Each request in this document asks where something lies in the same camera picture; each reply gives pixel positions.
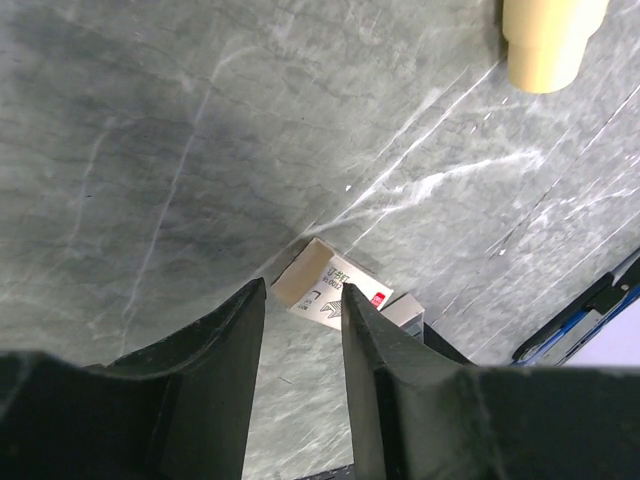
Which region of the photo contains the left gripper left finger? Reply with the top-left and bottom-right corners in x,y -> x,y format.
1,279 -> 266,479

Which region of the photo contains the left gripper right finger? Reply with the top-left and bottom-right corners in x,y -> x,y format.
341,284 -> 639,479

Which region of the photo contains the small playing card box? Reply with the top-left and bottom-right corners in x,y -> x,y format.
271,237 -> 393,331

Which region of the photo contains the beige toy microphone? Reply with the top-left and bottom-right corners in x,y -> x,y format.
502,0 -> 609,94

